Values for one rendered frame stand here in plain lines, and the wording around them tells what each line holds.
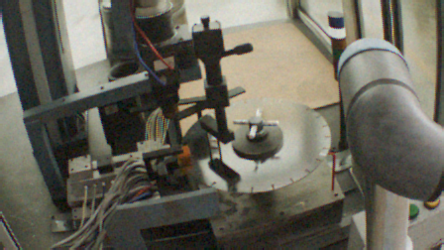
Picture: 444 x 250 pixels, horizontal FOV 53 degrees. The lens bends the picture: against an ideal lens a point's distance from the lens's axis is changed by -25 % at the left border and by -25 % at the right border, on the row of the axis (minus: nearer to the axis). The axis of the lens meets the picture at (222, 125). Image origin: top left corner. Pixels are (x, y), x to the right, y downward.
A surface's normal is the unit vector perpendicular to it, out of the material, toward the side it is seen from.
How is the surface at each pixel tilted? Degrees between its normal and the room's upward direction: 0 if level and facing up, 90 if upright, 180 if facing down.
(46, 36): 90
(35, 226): 0
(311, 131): 0
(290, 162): 0
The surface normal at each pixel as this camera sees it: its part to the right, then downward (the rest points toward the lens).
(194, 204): 0.21, 0.54
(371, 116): -0.68, -0.31
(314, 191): -0.13, -0.81
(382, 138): -0.62, 0.00
